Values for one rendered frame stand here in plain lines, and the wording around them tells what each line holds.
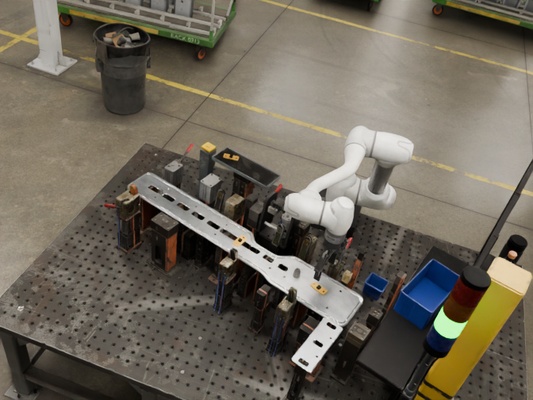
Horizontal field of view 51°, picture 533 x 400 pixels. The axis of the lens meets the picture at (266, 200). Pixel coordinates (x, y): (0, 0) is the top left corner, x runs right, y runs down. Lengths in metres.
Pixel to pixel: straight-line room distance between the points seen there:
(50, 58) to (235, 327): 4.07
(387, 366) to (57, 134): 3.68
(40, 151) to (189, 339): 2.74
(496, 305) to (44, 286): 2.18
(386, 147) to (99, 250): 1.61
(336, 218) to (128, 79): 3.32
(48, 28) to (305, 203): 4.20
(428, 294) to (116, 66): 3.43
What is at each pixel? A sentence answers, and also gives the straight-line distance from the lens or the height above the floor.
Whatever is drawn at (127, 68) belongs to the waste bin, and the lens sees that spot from 5.17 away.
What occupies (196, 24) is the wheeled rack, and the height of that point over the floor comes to 0.28.
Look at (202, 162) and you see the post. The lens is 3.15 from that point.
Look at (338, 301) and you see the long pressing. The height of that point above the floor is 1.00.
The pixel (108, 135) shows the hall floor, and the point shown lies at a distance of 5.19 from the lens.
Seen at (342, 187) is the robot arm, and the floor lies 1.02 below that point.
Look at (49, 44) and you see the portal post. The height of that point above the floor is 0.27.
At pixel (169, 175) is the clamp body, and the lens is 3.11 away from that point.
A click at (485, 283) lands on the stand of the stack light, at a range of 1.39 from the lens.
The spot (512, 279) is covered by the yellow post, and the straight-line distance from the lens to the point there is 1.56.
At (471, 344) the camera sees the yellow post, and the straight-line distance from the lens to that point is 1.70.
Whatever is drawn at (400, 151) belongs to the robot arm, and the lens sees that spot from 2.72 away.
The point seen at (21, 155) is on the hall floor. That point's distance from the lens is 5.02.
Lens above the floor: 2.98
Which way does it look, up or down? 40 degrees down
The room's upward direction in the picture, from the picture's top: 11 degrees clockwise
